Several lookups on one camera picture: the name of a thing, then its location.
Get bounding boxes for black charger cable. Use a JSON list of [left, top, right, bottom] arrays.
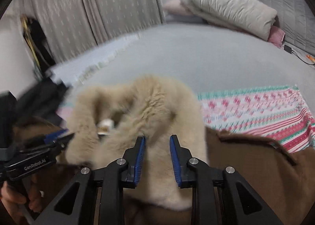
[[283, 44, 315, 67]]

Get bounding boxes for grey bed sheet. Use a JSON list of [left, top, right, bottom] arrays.
[[51, 24, 314, 98]]

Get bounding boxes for hanging black clothes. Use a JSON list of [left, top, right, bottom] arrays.
[[20, 15, 56, 80]]

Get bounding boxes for pink pillow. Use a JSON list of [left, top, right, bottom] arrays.
[[163, 0, 193, 16]]

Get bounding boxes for patterned pink knit blanket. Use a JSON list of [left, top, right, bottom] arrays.
[[56, 85, 315, 154]]

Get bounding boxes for brown corduroy coat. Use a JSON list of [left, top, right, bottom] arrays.
[[12, 73, 315, 225]]

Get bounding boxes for person left hand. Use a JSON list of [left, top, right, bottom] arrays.
[[1, 174, 42, 224]]

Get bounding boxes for black folded garment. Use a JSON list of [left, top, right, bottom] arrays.
[[1, 77, 69, 146]]

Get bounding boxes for grey quilted headboard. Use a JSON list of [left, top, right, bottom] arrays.
[[259, 0, 314, 55]]

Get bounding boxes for grey curtain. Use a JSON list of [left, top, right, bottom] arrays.
[[11, 0, 165, 63]]

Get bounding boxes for dusty pink folded blanket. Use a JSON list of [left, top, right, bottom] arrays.
[[268, 25, 286, 48]]

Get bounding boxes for folded light grey duvet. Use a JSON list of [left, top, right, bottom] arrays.
[[180, 0, 277, 41]]

